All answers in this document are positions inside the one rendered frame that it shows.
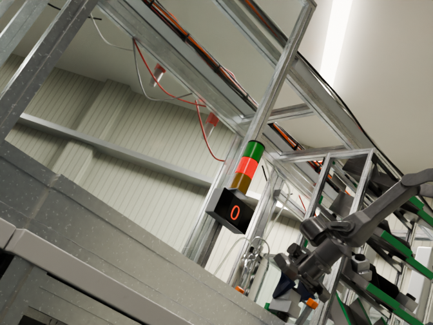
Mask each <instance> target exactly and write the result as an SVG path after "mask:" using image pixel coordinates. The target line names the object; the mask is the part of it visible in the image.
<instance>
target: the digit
mask: <svg viewBox="0 0 433 325"><path fill-rule="evenodd" d="M244 208H245V205H244V204H242V203H241V202H240V201H239V200H238V199H237V198H235V197H233V200H232V201H231V204H230V206H229V209H228V211H227V213H226V216H225V218H227V219H228V220H230V221H231V222H232V223H233V224H235V225H236V226H238V223H239V221H240V218H241V216H242V214H243V211H244Z"/></svg>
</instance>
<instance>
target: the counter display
mask: <svg viewBox="0 0 433 325"><path fill-rule="evenodd" d="M233 197H235V198H237V199H238V200H239V201H240V202H241V203H242V204H244V205H245V208H244V211H243V214H242V216H241V218H240V221H239V223H238V226H236V225H235V224H233V223H232V222H231V221H230V220H228V219H227V218H225V216H226V213H227V211H228V209H229V206H230V204H231V201H232V200H233ZM214 212H215V213H216V214H217V215H219V216H220V217H221V218H223V219H224V220H225V221H227V222H228V223H229V224H230V225H232V226H233V227H235V228H236V229H237V230H238V231H240V232H241V233H243V234H244V235H245V234H246V231H247V229H248V227H249V224H250V222H251V219H252V217H253V214H254V212H255V211H254V210H252V209H251V208H250V207H249V206H248V205H247V204H245V203H244V202H243V201H241V200H240V199H239V198H238V197H237V196H236V195H234V194H233V193H232V192H230V191H229V190H228V189H227V188H226V187H224V189H223V191H222V193H221V196H220V198H219V200H218V202H217V204H216V207H215V209H214Z"/></svg>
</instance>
